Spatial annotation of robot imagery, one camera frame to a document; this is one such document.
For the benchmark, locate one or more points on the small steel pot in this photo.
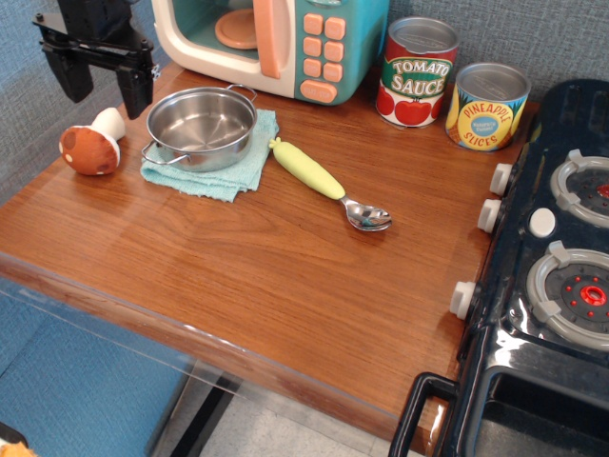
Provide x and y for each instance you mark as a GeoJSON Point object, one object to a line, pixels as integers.
{"type": "Point", "coordinates": [203, 129]}

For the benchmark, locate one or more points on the spoon with green handle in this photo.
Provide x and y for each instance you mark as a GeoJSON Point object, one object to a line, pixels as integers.
{"type": "Point", "coordinates": [312, 174]}

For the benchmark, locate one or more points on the tomato sauce can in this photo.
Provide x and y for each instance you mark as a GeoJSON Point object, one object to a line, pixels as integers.
{"type": "Point", "coordinates": [419, 56]}

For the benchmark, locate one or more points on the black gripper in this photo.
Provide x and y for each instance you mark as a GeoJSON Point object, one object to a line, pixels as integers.
{"type": "Point", "coordinates": [99, 33]}

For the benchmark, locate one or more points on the orange object at corner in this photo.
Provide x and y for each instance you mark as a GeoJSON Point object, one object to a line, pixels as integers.
{"type": "Point", "coordinates": [14, 443]}

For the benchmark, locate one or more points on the light blue cloth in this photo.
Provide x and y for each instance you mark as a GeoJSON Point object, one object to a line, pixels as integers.
{"type": "Point", "coordinates": [223, 184]}

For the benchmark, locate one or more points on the teal toy microwave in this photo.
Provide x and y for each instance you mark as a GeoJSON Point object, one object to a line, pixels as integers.
{"type": "Point", "coordinates": [315, 51]}

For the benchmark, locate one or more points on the brown white plush mushroom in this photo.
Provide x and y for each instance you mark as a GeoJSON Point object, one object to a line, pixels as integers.
{"type": "Point", "coordinates": [93, 150]}

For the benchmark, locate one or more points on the black toy stove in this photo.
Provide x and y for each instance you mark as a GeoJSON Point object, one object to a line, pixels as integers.
{"type": "Point", "coordinates": [533, 379]}

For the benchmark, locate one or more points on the pineapple slices can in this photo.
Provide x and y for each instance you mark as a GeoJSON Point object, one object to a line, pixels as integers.
{"type": "Point", "coordinates": [486, 107]}

